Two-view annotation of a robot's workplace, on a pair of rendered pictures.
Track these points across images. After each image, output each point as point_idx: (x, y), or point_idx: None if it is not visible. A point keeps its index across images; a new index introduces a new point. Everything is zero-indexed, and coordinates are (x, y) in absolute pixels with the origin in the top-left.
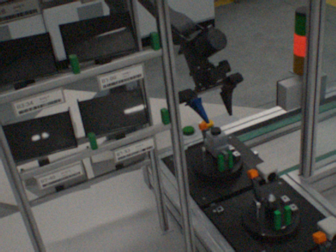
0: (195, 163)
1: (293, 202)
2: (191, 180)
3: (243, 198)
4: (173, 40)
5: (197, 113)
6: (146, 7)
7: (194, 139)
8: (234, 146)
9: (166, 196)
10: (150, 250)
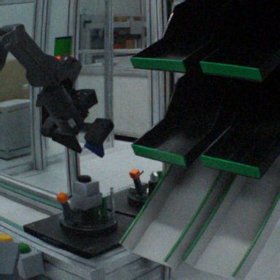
0: (100, 227)
1: (123, 197)
2: (122, 234)
3: (133, 211)
4: (62, 76)
5: (96, 152)
6: (30, 52)
7: (37, 245)
8: (47, 222)
9: (143, 257)
10: (200, 276)
